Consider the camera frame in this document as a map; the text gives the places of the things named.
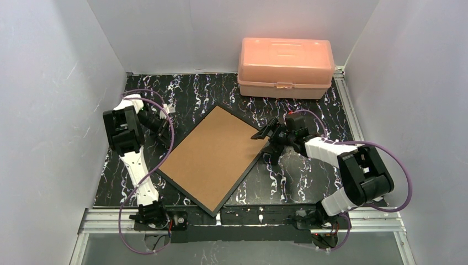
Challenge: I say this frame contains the pink plastic storage box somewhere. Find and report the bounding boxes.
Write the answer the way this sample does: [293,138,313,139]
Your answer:
[237,38,336,99]

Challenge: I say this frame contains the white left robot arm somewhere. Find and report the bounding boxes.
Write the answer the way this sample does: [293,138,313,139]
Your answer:
[103,94,175,206]

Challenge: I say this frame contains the black picture frame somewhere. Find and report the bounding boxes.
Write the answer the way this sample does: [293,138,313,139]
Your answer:
[156,104,272,217]

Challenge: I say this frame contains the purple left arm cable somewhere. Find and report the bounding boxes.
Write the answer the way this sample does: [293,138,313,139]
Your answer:
[118,89,176,255]

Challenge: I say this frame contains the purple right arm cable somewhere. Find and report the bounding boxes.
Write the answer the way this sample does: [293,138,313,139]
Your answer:
[289,109,413,252]

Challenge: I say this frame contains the brown cardboard backing board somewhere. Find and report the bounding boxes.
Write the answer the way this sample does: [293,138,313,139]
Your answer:
[160,106,269,212]

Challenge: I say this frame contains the aluminium front rail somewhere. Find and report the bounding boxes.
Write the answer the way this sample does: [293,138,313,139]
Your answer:
[78,207,407,234]

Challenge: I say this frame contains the aluminium rail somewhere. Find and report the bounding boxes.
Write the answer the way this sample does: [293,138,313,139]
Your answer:
[78,207,407,234]
[333,66,365,141]

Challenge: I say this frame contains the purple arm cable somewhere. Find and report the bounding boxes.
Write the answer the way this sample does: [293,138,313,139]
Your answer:
[289,109,413,252]
[118,89,176,255]

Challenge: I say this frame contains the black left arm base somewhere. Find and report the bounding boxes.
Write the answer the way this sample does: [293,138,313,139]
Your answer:
[129,202,188,231]

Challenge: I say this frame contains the aluminium right rail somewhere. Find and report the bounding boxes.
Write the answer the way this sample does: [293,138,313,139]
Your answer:
[333,66,365,141]

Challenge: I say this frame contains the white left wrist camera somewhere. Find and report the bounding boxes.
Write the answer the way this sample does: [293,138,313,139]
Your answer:
[163,104,176,114]

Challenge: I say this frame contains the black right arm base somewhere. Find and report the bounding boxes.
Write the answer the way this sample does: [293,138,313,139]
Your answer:
[285,206,352,252]

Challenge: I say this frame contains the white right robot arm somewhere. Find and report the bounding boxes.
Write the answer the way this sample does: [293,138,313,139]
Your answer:
[251,113,394,223]

